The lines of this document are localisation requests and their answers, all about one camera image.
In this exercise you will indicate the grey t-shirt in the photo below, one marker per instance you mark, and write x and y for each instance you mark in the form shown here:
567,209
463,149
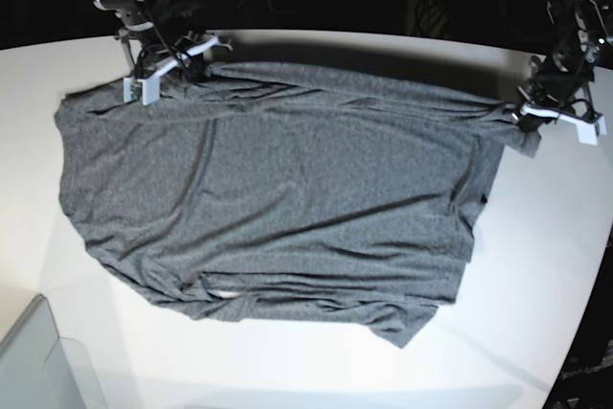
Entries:
284,191

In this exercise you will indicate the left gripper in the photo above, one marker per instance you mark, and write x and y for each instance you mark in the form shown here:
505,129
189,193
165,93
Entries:
550,94

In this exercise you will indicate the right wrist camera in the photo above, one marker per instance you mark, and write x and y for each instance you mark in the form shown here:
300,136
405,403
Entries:
146,91

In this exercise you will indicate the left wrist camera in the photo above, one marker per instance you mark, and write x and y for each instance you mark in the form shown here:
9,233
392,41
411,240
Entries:
589,133

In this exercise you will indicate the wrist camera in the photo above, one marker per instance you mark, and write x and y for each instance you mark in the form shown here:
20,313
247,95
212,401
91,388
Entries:
146,91
589,133

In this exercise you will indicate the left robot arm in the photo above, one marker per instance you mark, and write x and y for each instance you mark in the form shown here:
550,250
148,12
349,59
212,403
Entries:
579,26

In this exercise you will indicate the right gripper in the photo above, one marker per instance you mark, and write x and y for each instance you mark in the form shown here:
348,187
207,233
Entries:
148,55

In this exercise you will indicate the translucent grey tray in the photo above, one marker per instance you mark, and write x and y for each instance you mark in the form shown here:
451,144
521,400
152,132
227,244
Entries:
42,369

